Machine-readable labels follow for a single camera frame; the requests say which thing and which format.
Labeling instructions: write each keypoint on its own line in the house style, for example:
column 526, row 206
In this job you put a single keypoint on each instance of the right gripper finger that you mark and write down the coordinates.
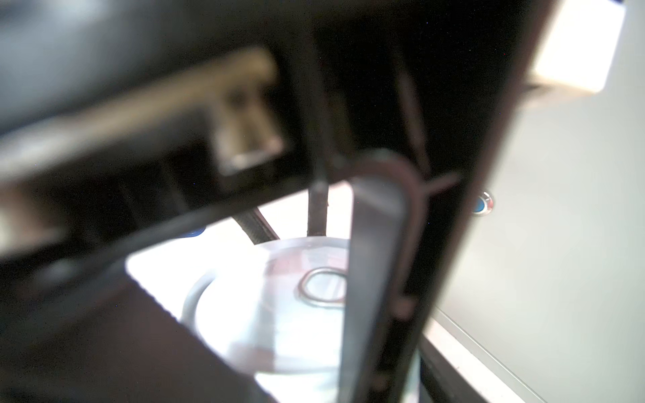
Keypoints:
column 440, row 382

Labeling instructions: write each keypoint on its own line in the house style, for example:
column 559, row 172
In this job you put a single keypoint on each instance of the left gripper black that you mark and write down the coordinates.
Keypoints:
column 128, row 123

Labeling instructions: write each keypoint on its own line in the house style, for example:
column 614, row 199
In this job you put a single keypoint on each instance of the teal can front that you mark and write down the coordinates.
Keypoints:
column 299, row 316

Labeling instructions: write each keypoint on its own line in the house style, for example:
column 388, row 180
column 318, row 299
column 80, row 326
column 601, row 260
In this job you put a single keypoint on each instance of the grey metal cabinet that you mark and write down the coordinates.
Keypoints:
column 548, row 289

